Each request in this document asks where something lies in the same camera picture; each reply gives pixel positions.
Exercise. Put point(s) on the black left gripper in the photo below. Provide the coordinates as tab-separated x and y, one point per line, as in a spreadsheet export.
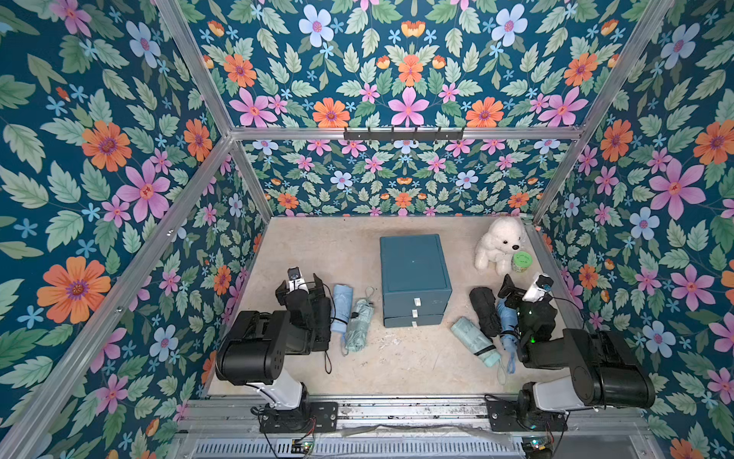
320	324

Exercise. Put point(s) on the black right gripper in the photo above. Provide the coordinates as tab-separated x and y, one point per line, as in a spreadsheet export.
517	310

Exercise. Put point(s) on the black umbrella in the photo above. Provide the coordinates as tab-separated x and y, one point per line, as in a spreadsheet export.
483	302
323	331

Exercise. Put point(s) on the light blue umbrella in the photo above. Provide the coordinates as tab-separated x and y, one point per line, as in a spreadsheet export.
508	334
343	301

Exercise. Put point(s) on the teal drawer cabinet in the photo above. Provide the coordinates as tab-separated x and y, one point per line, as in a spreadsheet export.
416	286

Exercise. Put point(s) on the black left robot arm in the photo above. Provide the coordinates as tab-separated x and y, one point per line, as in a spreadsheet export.
254	350

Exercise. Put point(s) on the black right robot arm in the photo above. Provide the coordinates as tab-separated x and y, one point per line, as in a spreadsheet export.
603	371

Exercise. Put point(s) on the mint green folded umbrella left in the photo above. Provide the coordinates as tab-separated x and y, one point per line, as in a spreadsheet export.
355	339

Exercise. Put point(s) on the white plush dog toy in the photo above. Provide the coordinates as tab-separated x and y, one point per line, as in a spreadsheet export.
498	245

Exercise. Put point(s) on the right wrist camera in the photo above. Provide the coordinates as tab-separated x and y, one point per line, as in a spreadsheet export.
539	289

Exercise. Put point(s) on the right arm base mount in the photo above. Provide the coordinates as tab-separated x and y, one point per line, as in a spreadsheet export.
521	416

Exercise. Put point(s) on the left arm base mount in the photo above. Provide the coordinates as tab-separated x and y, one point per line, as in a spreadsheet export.
310	417

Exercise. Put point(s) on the black hook rail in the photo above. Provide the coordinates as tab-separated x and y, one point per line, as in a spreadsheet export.
392	134

